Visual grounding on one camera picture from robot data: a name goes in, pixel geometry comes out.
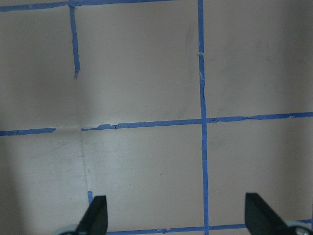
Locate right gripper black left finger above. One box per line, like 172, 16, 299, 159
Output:
75, 195, 108, 235

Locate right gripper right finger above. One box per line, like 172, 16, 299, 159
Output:
245, 193, 288, 235

